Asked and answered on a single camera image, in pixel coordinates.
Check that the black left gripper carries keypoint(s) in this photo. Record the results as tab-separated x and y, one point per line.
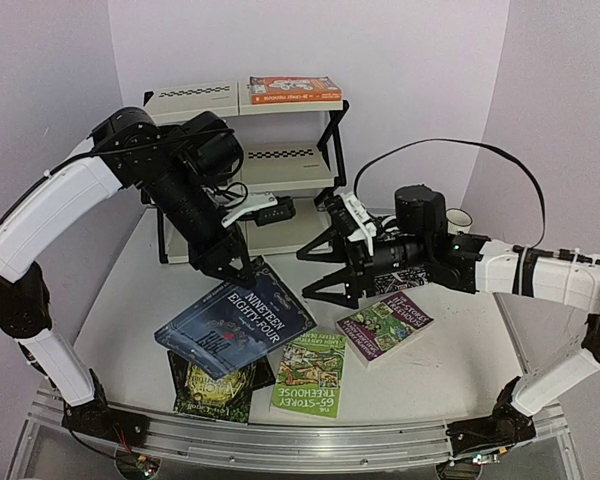
223	267

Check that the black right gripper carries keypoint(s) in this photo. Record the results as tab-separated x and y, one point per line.
357	262

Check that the dark blue Nineteen Eighty-Four book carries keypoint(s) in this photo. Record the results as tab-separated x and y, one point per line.
232	327

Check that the purple 117-Storey Treehouse book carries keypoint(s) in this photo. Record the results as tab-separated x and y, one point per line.
379	330

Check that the green 65-Storey Treehouse book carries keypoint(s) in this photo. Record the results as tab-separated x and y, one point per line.
310	375

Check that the orange 78-Storey Treehouse book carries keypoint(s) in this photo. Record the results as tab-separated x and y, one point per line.
286	89

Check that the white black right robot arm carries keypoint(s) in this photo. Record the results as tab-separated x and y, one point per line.
468	263

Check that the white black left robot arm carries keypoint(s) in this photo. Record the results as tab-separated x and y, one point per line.
175	167

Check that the patterned fabric placemat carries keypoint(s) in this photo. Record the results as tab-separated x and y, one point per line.
411	277

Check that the dark red black book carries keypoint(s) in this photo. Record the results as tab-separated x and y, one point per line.
264	375

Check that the beige three-tier shelf rack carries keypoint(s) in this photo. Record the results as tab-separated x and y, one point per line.
307	172

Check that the white ribbed mug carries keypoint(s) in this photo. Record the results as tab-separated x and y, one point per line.
458	221

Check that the green Alice in Wonderland book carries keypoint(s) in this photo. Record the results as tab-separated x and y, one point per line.
197	394

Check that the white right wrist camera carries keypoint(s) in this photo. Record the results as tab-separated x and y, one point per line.
351	219

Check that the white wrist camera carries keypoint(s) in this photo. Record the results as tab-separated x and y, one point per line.
261	208
351	219

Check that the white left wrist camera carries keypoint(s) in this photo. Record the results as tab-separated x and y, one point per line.
261	208

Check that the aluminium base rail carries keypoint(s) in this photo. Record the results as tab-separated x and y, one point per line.
45	450

